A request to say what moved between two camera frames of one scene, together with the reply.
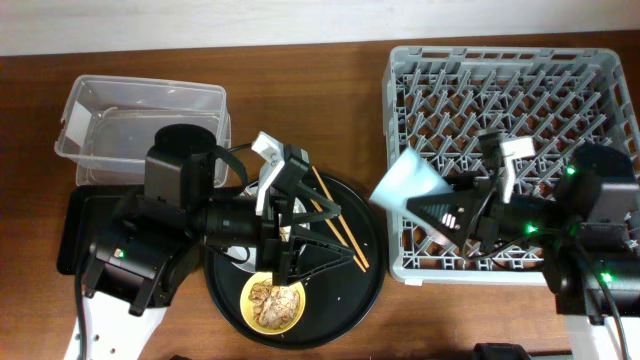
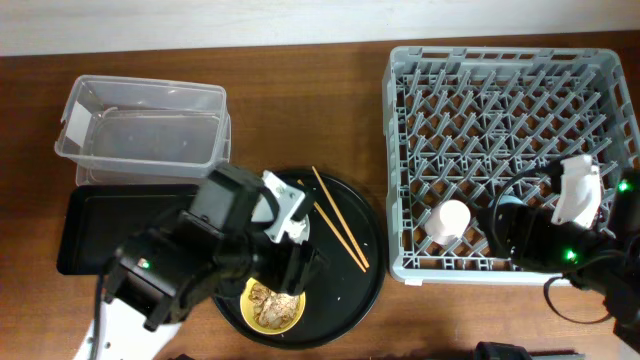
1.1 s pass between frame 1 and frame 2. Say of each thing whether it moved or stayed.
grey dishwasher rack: stayed
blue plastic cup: moved
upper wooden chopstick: stayed
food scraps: stayed
